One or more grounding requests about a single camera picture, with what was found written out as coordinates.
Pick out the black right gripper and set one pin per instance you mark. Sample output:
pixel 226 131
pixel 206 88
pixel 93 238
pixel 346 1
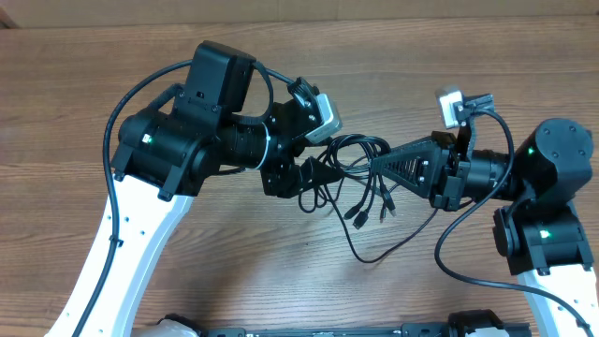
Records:
pixel 437 170

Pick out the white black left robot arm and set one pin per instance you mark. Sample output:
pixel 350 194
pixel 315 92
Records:
pixel 156 161

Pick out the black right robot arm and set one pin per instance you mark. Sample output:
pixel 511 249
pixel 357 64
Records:
pixel 538 231

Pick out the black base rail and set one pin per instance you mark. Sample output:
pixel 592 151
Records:
pixel 169 328

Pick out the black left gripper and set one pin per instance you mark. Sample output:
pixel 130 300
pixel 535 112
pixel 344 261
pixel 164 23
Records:
pixel 287 179

